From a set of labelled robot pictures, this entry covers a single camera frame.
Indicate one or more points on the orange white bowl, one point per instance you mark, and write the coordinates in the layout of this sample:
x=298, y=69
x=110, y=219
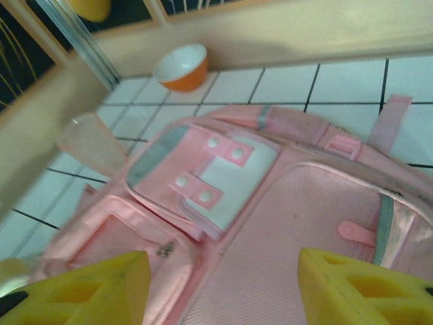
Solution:
x=182, y=67

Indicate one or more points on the translucent pink plastic cup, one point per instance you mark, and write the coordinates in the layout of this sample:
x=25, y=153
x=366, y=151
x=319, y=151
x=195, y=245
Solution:
x=91, y=145

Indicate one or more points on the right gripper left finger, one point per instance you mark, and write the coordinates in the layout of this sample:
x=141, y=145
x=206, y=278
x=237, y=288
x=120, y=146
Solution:
x=101, y=298

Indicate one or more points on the aluminium frame post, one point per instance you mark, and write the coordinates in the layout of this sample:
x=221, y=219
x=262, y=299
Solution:
x=81, y=40

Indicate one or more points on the pink student backpack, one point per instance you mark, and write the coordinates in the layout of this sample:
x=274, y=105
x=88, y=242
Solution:
x=287, y=203

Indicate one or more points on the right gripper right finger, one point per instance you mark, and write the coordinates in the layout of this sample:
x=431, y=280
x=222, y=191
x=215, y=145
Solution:
x=355, y=298

